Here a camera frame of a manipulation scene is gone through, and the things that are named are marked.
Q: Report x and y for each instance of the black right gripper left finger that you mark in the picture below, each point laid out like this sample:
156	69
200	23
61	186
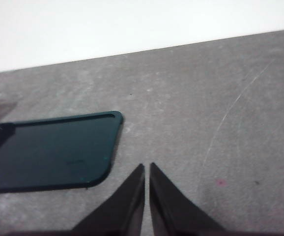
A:
122	211

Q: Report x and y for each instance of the dark green rectangular tray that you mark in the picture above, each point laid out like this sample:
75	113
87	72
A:
48	152

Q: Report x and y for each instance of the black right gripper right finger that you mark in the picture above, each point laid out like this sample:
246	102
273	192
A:
171	211

